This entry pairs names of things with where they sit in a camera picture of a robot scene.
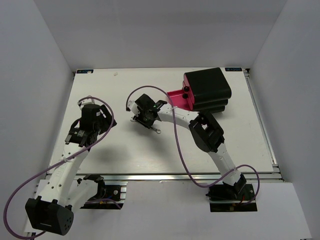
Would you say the pink bottom drawer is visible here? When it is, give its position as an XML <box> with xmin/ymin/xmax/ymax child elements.
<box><xmin>167</xmin><ymin>89</ymin><xmax>191</xmax><ymax>111</ymax></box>

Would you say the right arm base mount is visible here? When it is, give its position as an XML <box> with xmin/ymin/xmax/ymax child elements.
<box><xmin>205</xmin><ymin>184</ymin><xmax>258</xmax><ymax>213</ymax></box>

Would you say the pink drawer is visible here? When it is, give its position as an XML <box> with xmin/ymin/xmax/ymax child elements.
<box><xmin>167</xmin><ymin>89</ymin><xmax>191</xmax><ymax>111</ymax></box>
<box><xmin>182</xmin><ymin>74</ymin><xmax>195</xmax><ymax>101</ymax></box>
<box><xmin>182</xmin><ymin>92</ymin><xmax>194</xmax><ymax>111</ymax></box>

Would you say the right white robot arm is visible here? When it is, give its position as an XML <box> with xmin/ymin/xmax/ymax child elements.
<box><xmin>126</xmin><ymin>93</ymin><xmax>247</xmax><ymax>200</ymax></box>

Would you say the black drawer cabinet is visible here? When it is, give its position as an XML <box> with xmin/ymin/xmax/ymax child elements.
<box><xmin>184</xmin><ymin>67</ymin><xmax>232</xmax><ymax>113</ymax></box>

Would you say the blue corner label right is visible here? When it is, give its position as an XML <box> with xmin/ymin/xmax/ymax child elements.
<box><xmin>224</xmin><ymin>67</ymin><xmax>243</xmax><ymax>72</ymax></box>

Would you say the silver combination wrench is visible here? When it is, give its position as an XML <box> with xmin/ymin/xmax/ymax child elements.
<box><xmin>130</xmin><ymin>119</ymin><xmax>162</xmax><ymax>134</ymax></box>

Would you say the pink top drawer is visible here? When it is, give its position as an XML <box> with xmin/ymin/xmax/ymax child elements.
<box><xmin>182</xmin><ymin>74</ymin><xmax>195</xmax><ymax>101</ymax></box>

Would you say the blue corner label left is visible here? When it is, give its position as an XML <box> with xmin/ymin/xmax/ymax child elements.
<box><xmin>76</xmin><ymin>69</ymin><xmax>94</xmax><ymax>74</ymax></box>

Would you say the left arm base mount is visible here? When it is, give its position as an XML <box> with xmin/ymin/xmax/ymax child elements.
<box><xmin>81</xmin><ymin>181</ymin><xmax>127</xmax><ymax>210</ymax></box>

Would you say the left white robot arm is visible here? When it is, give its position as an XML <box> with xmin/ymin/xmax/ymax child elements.
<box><xmin>25</xmin><ymin>96</ymin><xmax>117</xmax><ymax>236</ymax></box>

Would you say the blue corner label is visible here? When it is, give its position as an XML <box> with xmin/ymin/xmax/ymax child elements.
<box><xmin>76</xmin><ymin>69</ymin><xmax>94</xmax><ymax>74</ymax></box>
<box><xmin>224</xmin><ymin>67</ymin><xmax>243</xmax><ymax>72</ymax></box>

